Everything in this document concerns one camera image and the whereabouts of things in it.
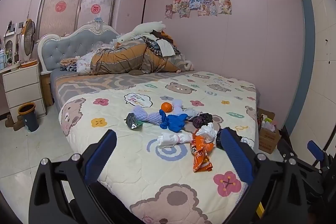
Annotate orange snack wrapper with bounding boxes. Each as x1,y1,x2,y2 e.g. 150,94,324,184
190,130,214,172

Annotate white desk fan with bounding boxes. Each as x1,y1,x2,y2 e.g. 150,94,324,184
19,19,36,63

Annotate dark purple plastic bag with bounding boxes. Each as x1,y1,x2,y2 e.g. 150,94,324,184
192,113,213,128

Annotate pale grey cloth scrap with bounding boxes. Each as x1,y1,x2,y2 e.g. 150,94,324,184
183,107,200,121

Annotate green silver foil wrapper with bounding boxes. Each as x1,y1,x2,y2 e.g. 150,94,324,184
125,113,143,130

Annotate brown boots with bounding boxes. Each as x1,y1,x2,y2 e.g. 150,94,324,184
5,114,25,131

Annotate anime posters on wall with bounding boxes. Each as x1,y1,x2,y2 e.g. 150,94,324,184
165,0,232,19

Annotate orange grey folded duvet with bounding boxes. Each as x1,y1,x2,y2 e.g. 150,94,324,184
76,40,193,75

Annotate pile of clothes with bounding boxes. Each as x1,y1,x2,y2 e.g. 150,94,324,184
141,33,181,57

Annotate lavender foam fruit net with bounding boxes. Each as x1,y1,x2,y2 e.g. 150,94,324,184
132,99,185,126

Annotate orange mandarin peel ball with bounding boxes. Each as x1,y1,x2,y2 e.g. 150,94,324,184
161,102,173,113

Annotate white tissue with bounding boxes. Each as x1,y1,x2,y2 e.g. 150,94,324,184
195,122,217,143

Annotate dark bin with orange rim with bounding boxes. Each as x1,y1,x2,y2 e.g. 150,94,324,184
18,102,39,132

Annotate white goose plush toy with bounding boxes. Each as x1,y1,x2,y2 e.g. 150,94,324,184
113,21,166,44

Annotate bed with cartoon bear quilt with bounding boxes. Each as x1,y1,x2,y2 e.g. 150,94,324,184
37,19,261,224

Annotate white bedside drawer cabinet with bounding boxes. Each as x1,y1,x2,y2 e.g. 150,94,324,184
2,63,46,123

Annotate cardboard box with items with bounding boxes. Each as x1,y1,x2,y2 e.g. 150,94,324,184
257,108,281,154

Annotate blue glove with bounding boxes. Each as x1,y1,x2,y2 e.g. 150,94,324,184
159,110,188,133

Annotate grey tufted headboard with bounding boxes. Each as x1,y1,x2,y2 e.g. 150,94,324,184
38,18,119,75

